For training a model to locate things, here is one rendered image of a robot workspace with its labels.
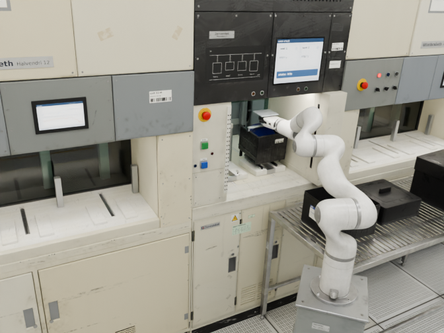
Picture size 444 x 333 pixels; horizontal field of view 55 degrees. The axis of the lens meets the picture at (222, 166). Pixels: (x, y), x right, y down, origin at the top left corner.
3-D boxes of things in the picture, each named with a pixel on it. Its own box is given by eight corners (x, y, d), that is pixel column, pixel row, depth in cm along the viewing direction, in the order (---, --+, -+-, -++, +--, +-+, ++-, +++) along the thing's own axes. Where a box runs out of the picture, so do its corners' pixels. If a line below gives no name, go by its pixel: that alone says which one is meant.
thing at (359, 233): (299, 219, 231) (303, 190, 224) (339, 209, 243) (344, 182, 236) (333, 246, 209) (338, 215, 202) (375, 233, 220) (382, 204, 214)
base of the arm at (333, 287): (357, 310, 168) (365, 271, 160) (308, 299, 172) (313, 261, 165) (357, 281, 184) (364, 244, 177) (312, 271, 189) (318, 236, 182)
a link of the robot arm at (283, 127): (287, 115, 238) (274, 125, 236) (301, 122, 227) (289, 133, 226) (291, 126, 243) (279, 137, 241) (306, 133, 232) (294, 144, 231)
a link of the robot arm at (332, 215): (361, 261, 166) (371, 207, 157) (314, 263, 164) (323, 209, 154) (348, 243, 177) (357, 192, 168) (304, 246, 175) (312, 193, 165)
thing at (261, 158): (252, 171, 252) (258, 121, 238) (234, 157, 268) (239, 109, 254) (285, 164, 263) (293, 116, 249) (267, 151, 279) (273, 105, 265)
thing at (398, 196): (381, 225, 228) (386, 203, 223) (343, 201, 252) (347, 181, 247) (419, 215, 241) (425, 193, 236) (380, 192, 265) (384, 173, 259)
